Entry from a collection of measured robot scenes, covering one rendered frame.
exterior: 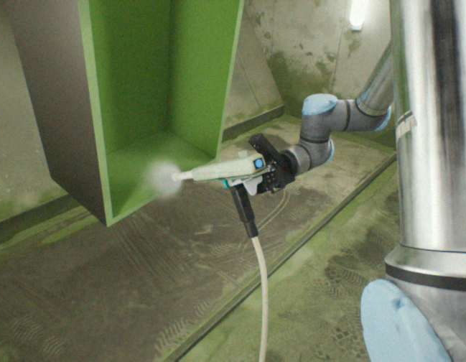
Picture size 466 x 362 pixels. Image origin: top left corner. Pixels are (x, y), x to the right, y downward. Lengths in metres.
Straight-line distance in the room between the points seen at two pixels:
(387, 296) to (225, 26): 1.09
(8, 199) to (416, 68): 1.85
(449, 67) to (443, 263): 0.21
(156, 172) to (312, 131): 0.57
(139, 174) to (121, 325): 0.60
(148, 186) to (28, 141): 0.99
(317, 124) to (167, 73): 0.84
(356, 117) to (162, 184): 0.67
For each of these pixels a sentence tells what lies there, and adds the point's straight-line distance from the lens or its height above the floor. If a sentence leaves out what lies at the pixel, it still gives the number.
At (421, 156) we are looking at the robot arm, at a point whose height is 1.01.
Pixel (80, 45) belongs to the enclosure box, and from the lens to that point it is 0.86.
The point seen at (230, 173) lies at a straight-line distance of 0.79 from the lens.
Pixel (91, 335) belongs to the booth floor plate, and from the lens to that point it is 1.45.
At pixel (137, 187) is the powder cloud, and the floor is 0.53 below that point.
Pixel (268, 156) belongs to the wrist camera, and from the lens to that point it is 0.90.
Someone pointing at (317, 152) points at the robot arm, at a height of 0.75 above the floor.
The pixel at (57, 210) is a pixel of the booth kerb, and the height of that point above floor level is 0.09.
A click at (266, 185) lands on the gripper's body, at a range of 0.87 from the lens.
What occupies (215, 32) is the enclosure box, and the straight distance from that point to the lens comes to 1.33.
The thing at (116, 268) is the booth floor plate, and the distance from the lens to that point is 1.64.
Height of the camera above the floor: 1.18
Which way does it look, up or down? 32 degrees down
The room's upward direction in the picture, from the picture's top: straight up
